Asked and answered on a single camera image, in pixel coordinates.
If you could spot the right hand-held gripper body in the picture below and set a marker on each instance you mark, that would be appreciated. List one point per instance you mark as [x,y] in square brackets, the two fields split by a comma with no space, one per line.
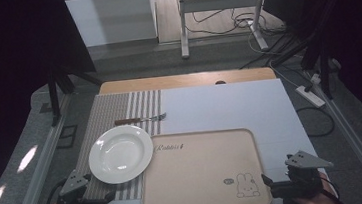
[299,182]

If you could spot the wooden table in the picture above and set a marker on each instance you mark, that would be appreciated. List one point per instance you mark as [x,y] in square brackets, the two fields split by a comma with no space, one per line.
[180,81]

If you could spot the dark curtain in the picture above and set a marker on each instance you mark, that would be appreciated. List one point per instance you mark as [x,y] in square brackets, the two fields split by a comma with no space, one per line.
[9,81]
[357,38]

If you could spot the aluminium rail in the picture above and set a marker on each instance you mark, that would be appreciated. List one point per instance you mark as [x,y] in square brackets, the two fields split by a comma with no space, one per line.
[356,138]
[38,169]

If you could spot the black metal stand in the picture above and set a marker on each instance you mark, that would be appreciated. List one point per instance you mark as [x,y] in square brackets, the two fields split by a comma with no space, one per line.
[324,68]
[54,97]

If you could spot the white round plate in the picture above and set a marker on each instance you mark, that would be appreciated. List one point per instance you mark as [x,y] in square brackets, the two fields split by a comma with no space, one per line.
[120,154]

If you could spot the white metal desk frame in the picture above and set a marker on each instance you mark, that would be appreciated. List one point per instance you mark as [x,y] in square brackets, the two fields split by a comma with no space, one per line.
[218,2]

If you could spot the beige tray with rabbit print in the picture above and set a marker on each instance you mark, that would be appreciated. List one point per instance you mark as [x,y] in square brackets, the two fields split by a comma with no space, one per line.
[199,174]

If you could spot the white power strip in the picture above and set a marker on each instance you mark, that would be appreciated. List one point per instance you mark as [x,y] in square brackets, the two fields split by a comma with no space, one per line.
[309,95]

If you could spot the person's right hand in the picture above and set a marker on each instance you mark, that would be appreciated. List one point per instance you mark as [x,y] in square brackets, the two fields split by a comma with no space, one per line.
[319,200]

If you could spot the white board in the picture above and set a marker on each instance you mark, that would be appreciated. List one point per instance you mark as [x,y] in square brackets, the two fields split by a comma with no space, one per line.
[223,108]

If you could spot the grey striped placemat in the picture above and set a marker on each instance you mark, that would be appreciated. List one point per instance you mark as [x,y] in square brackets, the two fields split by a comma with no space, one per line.
[109,112]

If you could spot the white wall panel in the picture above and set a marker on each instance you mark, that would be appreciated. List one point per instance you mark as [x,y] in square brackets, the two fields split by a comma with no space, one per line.
[111,20]

